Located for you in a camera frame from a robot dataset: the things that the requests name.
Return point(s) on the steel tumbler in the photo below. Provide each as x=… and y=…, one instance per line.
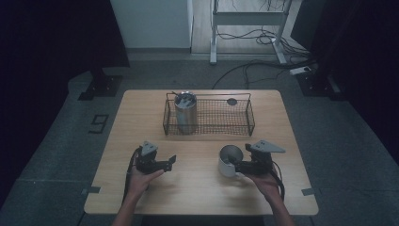
x=185, y=116

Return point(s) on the black curtain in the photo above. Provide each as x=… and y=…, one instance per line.
x=360, y=62
x=47, y=47

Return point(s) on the small black round disc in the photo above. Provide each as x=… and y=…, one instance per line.
x=232, y=101

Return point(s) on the person's right hand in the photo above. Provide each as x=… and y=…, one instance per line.
x=265, y=185

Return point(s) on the white cabinet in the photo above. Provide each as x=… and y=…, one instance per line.
x=153, y=25

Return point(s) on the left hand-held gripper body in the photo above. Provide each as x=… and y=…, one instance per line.
x=147, y=161

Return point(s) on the white power strip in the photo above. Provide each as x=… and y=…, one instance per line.
x=299, y=70

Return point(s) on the black stand base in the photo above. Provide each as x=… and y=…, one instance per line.
x=316, y=84
x=102, y=86

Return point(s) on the white desk frame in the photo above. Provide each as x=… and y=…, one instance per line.
x=214, y=37

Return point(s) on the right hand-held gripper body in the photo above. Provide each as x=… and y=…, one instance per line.
x=261, y=160

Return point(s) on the white cup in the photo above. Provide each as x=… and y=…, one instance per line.
x=227, y=164

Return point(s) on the grey tape strip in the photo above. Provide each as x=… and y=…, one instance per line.
x=308, y=191
x=91, y=190

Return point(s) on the person's left hand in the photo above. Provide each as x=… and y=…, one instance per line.
x=139, y=183

